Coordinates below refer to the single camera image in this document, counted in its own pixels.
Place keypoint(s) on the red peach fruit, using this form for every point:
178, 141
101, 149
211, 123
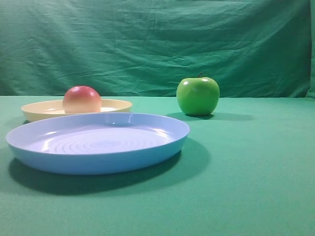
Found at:
81, 99

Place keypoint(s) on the blue plastic plate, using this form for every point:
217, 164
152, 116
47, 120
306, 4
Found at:
96, 144

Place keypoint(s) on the yellow plastic plate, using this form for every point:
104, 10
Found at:
54, 108

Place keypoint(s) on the green apple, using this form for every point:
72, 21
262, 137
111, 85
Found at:
198, 96

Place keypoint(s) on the green table cloth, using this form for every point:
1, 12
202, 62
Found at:
248, 170

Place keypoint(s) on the green backdrop cloth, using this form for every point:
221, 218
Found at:
252, 48

